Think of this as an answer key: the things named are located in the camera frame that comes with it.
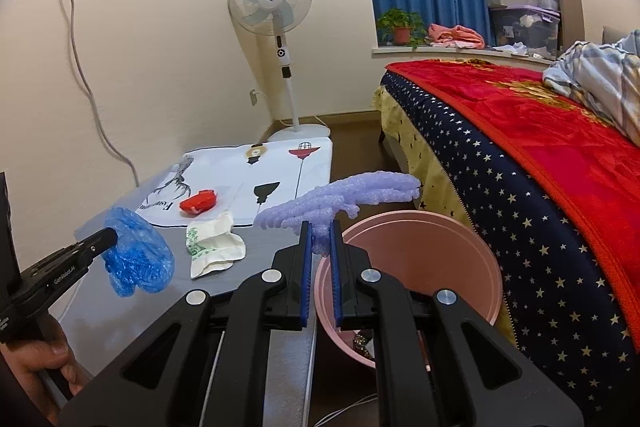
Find white green-printed tissue packet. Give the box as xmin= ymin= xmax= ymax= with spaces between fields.
xmin=186 ymin=211 xmax=247 ymax=279

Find blue plastic bag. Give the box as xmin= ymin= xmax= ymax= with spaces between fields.
xmin=102 ymin=207 xmax=176 ymax=298

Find purple foam net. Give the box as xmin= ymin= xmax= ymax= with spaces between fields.
xmin=254 ymin=171 xmax=421 ymax=255

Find potted green plant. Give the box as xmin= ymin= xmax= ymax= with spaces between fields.
xmin=376 ymin=8 xmax=426 ymax=50

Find thin white cable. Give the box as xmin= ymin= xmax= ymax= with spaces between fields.
xmin=315 ymin=394 xmax=376 ymax=427

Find clear storage bin purple lid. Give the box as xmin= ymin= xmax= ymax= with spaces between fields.
xmin=489 ymin=4 xmax=561 ymax=58

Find pink folded cloth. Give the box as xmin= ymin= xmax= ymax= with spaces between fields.
xmin=427 ymin=24 xmax=486 ymax=50

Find red crumpled wrapper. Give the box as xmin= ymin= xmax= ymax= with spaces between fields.
xmin=180 ymin=188 xmax=220 ymax=214

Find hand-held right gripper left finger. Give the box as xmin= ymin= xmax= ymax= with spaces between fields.
xmin=60 ymin=222 xmax=313 ymax=427

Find blue plaid quilt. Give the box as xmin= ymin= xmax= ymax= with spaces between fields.
xmin=542 ymin=29 xmax=640 ymax=138

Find person's left hand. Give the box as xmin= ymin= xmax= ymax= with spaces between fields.
xmin=0 ymin=322 xmax=93 ymax=424

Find white printed cloth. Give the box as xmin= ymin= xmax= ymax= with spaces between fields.
xmin=136 ymin=141 xmax=333 ymax=228

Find red blanket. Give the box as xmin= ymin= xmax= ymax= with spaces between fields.
xmin=387 ymin=58 xmax=640 ymax=323

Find pink plastic bucket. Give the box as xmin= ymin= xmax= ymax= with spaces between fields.
xmin=314 ymin=210 xmax=503 ymax=369

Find grey power cable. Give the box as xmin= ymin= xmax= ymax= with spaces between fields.
xmin=57 ymin=0 xmax=141 ymax=188

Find dark patterned wrapper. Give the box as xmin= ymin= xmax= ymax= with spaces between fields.
xmin=351 ymin=329 xmax=375 ymax=360

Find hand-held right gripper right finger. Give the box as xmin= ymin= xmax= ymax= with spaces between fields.
xmin=330 ymin=221 xmax=584 ymax=427

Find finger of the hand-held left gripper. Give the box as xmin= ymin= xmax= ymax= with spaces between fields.
xmin=15 ymin=228 xmax=120 ymax=309

